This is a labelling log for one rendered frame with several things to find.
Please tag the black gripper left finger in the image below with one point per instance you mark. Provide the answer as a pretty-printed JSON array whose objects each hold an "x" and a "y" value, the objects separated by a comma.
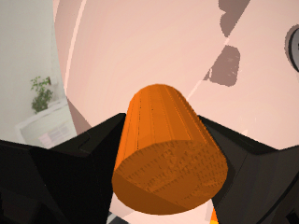
[{"x": 72, "y": 179}]

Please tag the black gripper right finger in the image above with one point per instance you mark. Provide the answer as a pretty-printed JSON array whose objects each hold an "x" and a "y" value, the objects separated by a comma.
[{"x": 258, "y": 176}]

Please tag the orange knob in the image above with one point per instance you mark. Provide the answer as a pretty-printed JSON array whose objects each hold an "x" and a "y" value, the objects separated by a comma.
[{"x": 167, "y": 161}]

